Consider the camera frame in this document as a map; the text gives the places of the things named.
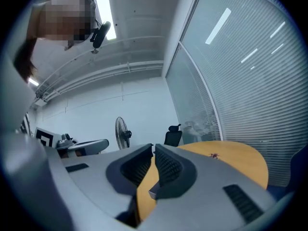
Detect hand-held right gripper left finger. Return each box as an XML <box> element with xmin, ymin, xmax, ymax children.
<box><xmin>60</xmin><ymin>143</ymin><xmax>154</xmax><ymax>228</ymax></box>

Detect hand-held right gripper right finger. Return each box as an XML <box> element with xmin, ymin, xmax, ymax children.
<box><xmin>138</xmin><ymin>143</ymin><xmax>278</xmax><ymax>231</ymax></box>

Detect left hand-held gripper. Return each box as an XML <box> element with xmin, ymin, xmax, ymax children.
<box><xmin>34</xmin><ymin>126</ymin><xmax>110</xmax><ymax>158</ymax></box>

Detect black standing fan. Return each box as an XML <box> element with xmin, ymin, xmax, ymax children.
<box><xmin>115</xmin><ymin>116</ymin><xmax>133</xmax><ymax>151</ymax></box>

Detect black office chair with headrest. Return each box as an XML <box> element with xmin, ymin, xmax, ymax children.
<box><xmin>163</xmin><ymin>123</ymin><xmax>183</xmax><ymax>148</ymax></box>

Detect white ceiling pipes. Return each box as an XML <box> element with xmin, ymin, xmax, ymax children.
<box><xmin>35</xmin><ymin>60</ymin><xmax>165</xmax><ymax>101</ymax></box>

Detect person's white printed shirt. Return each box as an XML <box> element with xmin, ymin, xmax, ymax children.
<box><xmin>0</xmin><ymin>49</ymin><xmax>36</xmax><ymax>132</ymax></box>

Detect blue and white chair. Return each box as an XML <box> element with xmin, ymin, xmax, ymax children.
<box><xmin>266</xmin><ymin>143</ymin><xmax>308</xmax><ymax>202</ymax></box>

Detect person's head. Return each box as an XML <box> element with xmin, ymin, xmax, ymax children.
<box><xmin>26</xmin><ymin>0</ymin><xmax>98</xmax><ymax>51</ymax></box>

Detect long ceiling light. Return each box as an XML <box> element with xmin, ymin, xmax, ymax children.
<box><xmin>93</xmin><ymin>0</ymin><xmax>118</xmax><ymax>41</ymax></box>

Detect black head-worn camera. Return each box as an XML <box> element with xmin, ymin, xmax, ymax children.
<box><xmin>89</xmin><ymin>20</ymin><xmax>112</xmax><ymax>50</ymax></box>

